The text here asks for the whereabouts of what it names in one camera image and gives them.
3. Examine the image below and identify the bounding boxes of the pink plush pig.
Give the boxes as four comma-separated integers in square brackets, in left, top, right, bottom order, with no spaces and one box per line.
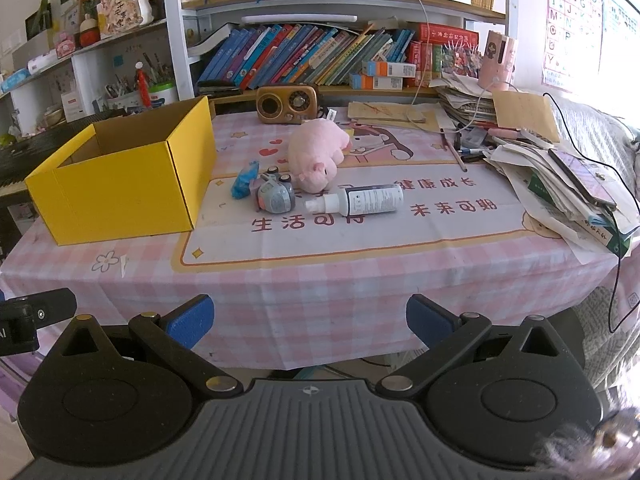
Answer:
[288,118,350,194]

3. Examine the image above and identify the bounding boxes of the row of leaning books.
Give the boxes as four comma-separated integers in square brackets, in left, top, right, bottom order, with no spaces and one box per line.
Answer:
[194,23,416,94]

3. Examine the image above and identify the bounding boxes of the alphabet wall poster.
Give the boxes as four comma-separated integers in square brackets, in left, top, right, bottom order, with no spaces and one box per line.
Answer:
[540,0,640,97]

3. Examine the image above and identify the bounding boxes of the black cable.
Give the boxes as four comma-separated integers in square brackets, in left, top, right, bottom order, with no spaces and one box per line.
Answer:
[541,91,640,334]

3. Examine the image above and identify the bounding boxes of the pink checkered tablecloth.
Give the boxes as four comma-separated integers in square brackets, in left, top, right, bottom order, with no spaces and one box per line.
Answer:
[1,113,639,368]

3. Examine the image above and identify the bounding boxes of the yellow cardboard box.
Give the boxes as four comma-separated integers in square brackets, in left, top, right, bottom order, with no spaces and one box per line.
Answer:
[25,98,216,246]

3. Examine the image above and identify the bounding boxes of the white green jar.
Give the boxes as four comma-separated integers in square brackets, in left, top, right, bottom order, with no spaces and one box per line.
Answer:
[149,81,179,108]

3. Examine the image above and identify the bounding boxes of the grey toy car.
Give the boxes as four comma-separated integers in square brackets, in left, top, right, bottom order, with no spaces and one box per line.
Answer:
[250,166,295,214]

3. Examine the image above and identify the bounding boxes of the stack of papers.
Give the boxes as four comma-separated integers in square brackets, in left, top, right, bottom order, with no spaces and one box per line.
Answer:
[430,74,639,261]

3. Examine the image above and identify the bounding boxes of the wooden pencil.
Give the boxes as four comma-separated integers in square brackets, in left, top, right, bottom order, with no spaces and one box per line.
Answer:
[440,130,468,172]

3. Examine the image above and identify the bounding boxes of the white bookshelf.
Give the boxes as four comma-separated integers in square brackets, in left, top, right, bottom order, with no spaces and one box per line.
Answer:
[0,0,522,126]

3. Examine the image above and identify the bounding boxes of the blue plastic packet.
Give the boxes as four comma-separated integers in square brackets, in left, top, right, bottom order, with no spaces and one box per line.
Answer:
[231,160,259,200]

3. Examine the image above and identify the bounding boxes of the brown retro radio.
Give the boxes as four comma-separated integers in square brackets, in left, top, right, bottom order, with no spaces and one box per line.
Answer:
[256,84,319,125]

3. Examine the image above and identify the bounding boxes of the red thick dictionary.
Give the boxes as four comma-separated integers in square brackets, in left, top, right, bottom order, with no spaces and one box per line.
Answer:
[416,23,480,49]

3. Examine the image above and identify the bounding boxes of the brown envelope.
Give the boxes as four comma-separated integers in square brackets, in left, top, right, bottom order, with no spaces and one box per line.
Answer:
[492,91,560,143]

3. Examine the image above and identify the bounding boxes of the red white bottle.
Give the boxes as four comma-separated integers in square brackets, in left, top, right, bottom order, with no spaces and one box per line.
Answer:
[134,61,152,108]

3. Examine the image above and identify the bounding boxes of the orange white medicine box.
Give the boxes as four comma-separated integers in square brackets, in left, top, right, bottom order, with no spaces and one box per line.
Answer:
[362,61,416,78]

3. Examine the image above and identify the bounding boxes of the tan paper sheets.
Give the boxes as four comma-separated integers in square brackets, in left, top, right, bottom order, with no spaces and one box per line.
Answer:
[347,102,454,132]

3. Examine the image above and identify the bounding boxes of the white spray bottle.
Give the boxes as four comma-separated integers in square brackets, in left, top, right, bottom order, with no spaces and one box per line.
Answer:
[305,184,404,218]

